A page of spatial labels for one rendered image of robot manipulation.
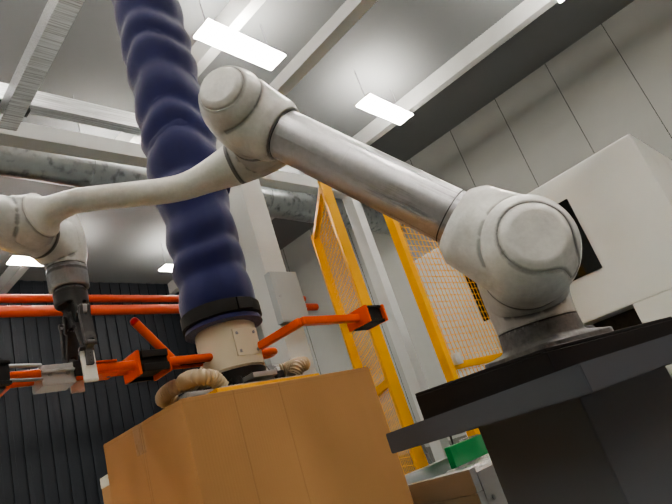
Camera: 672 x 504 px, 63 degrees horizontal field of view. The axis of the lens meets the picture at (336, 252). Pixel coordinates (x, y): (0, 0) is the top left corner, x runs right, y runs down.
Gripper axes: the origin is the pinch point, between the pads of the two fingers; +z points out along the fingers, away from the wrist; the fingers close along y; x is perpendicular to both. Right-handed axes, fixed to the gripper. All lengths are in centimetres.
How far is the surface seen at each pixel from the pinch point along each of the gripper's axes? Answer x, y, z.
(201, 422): -14.0, -20.0, 18.7
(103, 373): -3.6, -2.3, 0.9
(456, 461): -152, 21, 50
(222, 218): -42, -10, -38
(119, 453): -10.3, 11.5, 17.0
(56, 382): 6.6, -2.7, 1.8
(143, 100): -30, -2, -84
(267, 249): -151, 94, -86
